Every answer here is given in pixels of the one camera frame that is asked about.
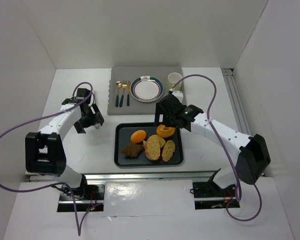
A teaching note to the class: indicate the aluminium rail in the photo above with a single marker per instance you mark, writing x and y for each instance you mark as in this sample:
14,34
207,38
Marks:
149,176
240,112

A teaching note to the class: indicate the gold spoon green handle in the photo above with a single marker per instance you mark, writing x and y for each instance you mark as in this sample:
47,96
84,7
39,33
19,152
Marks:
118,86

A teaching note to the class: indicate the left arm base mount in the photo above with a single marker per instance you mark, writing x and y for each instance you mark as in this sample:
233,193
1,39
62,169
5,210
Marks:
90,197

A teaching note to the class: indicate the aluminium rail right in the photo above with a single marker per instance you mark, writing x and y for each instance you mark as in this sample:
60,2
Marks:
240,112

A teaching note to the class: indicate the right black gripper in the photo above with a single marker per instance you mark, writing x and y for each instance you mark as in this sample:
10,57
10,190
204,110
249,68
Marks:
163,110

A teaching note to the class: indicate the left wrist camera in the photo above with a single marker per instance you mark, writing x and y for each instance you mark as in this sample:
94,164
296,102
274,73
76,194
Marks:
82,93

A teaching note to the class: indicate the brown chocolate bread piece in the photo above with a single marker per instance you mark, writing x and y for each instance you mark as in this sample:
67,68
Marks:
132,150

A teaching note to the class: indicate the orange glazed donut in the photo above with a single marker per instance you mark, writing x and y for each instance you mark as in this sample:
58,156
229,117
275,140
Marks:
165,131

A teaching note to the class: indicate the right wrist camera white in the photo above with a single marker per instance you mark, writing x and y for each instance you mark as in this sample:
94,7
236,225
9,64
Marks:
177,93

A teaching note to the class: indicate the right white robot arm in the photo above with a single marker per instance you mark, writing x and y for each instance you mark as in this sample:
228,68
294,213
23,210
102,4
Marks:
222,135

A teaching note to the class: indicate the aluminium rail front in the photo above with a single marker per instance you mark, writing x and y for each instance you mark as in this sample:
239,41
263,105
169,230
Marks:
149,176

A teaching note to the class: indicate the gold fork green handle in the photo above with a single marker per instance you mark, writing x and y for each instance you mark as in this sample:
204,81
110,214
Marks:
124,86

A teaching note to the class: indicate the black serving tray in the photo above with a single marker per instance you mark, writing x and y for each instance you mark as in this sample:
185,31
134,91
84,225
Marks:
123,133

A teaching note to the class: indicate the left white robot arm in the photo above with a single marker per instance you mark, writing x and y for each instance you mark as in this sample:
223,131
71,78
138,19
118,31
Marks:
44,151

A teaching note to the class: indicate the grey placemat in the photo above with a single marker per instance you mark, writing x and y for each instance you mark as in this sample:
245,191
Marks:
130,73

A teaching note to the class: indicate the white plate green red rim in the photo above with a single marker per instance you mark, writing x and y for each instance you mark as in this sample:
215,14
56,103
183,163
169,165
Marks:
146,89

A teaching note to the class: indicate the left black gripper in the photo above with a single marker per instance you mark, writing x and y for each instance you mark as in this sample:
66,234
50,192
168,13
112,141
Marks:
89,119

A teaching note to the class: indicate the orange round bun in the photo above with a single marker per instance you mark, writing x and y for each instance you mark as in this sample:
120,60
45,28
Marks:
138,136

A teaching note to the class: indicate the pale green mug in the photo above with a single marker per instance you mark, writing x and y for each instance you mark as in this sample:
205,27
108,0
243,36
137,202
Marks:
173,78

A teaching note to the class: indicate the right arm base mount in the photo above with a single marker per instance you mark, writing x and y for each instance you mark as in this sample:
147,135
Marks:
208,195

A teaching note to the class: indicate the seeded bread slice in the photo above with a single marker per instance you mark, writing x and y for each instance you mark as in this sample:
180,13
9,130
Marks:
168,150
154,141
153,154

